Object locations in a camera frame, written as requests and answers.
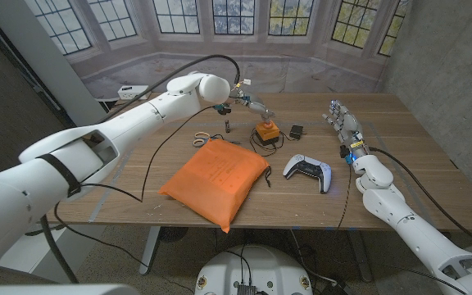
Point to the white power strip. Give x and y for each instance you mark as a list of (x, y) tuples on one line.
[(129, 93)]

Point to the small black metal clip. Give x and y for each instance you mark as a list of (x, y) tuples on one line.
[(228, 126)]

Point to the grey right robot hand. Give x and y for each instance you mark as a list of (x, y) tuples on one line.
[(348, 125)]

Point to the orange box red button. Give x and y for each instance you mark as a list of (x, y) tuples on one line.
[(268, 133)]

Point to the white floor platform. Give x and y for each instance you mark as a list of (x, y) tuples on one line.
[(84, 250)]

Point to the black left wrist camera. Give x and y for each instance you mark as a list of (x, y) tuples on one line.
[(222, 109)]

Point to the small black power adapter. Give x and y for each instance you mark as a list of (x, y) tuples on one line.
[(296, 131)]

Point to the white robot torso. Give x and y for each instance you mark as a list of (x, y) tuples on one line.
[(252, 270)]

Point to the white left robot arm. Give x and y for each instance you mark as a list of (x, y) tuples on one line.
[(129, 127)]

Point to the grey table leg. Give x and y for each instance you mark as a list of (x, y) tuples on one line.
[(361, 254), (149, 250)]

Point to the orange fabric pouch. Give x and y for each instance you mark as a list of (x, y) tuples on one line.
[(215, 180)]

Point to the printed window backdrop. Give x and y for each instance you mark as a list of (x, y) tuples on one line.
[(301, 53)]

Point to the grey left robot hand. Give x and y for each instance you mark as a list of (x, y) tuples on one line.
[(256, 107)]

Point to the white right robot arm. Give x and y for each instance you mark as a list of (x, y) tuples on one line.
[(416, 233)]

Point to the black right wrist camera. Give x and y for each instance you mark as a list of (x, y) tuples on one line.
[(345, 151)]

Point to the white black game controller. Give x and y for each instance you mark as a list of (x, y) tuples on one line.
[(307, 167)]

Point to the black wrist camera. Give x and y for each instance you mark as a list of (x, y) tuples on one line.
[(222, 109), (345, 151)]

